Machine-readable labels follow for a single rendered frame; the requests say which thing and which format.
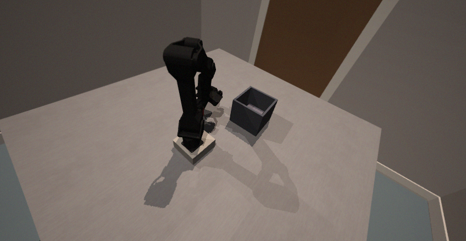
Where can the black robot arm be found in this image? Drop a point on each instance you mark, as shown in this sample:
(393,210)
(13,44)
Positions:
(183,60)

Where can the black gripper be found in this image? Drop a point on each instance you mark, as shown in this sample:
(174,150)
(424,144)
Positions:
(201,95)

